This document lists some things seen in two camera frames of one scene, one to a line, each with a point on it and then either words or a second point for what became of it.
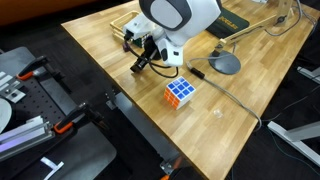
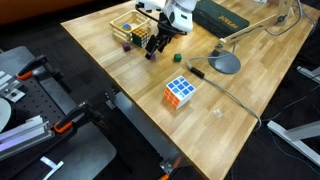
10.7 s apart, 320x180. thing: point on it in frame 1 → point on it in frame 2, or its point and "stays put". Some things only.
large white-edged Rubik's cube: (179, 92) stays put
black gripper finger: (139, 64) → (150, 45)
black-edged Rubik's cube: (140, 41) stays put
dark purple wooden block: (126, 46) stays put
